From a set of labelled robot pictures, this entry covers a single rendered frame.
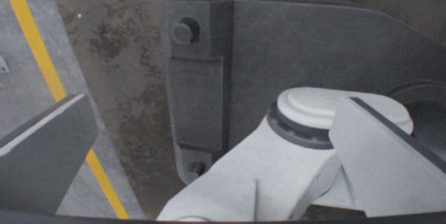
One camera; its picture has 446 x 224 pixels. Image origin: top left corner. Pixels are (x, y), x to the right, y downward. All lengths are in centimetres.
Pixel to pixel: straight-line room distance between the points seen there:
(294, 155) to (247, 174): 8
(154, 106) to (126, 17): 31
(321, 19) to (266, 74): 15
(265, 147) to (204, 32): 23
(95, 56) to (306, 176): 75
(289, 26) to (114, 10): 52
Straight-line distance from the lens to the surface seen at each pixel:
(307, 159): 33
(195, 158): 60
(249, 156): 32
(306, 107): 35
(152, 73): 77
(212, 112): 52
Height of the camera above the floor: 62
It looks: 59 degrees down
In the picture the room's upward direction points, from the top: 158 degrees counter-clockwise
